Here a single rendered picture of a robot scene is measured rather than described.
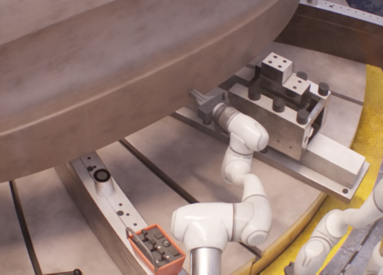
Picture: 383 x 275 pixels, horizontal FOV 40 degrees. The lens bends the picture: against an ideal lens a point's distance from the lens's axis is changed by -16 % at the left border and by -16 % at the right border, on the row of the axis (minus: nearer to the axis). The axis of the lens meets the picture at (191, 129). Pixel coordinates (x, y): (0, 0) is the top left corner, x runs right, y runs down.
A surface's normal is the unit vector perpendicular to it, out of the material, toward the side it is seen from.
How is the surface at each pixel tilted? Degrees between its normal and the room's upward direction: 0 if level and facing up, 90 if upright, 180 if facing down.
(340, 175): 72
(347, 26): 90
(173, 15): 77
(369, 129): 0
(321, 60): 0
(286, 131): 90
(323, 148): 0
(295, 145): 90
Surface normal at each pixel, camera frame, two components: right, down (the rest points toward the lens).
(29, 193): 0.02, -0.73
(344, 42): -0.22, 0.67
